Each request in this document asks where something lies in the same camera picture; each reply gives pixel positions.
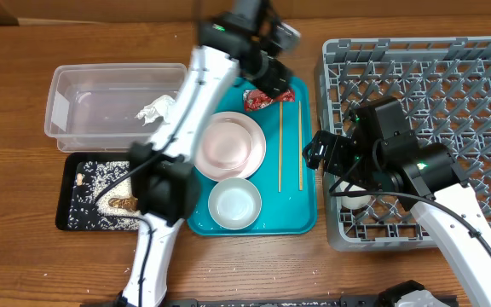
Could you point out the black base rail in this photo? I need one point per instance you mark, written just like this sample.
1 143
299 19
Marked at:
343 301

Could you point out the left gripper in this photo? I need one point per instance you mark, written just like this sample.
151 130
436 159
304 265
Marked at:
274 82

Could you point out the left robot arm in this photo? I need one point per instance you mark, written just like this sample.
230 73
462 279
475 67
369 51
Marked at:
243 42

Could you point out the wooden chopstick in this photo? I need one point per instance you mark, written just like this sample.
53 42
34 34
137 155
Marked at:
300 143
280 146

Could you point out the large pink plate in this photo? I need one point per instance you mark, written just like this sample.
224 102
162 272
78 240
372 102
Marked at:
258 150

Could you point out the white cup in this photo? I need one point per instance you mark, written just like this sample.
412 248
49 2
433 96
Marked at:
353 203

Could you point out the red foil snack wrapper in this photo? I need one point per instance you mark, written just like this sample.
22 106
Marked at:
255 100

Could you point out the black plastic tray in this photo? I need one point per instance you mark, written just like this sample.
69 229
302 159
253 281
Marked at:
68 177

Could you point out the rice food scraps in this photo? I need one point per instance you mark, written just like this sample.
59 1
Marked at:
93 209

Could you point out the white napkin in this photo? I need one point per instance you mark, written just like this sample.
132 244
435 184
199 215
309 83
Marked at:
158 111

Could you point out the teal serving tray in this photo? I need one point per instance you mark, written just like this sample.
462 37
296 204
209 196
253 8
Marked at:
290 212

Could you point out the small pink plate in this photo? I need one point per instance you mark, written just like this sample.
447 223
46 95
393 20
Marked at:
226 148

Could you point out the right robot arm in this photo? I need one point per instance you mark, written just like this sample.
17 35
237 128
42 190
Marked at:
383 157

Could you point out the grey dishwasher rack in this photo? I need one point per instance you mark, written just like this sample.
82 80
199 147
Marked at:
443 84

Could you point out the clear plastic bin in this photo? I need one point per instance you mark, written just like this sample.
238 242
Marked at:
106 107

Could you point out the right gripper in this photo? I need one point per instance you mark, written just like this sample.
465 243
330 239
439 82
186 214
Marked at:
325 151

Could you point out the grey bowl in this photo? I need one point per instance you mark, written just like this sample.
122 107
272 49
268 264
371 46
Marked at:
235 203

